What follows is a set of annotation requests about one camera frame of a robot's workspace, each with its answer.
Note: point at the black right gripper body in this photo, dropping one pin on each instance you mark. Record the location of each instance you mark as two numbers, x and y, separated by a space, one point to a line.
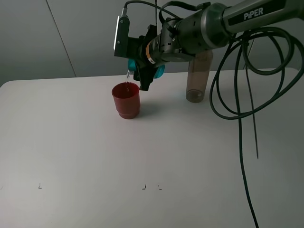
177 42

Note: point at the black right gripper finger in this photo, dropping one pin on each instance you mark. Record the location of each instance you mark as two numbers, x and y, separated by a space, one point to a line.
145 76
150 35

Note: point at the teal translucent plastic cup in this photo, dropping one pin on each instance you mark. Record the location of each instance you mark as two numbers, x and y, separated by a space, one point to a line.
132 69

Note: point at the smoky translucent water bottle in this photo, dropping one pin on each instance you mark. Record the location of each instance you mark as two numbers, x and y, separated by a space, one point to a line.
198 73

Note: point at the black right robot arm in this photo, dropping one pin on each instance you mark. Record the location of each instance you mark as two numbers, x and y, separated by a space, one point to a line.
216 23

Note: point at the red plastic cup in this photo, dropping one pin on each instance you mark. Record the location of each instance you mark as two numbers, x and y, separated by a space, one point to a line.
127 99

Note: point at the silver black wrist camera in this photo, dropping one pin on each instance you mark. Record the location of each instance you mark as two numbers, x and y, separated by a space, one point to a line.
121 34

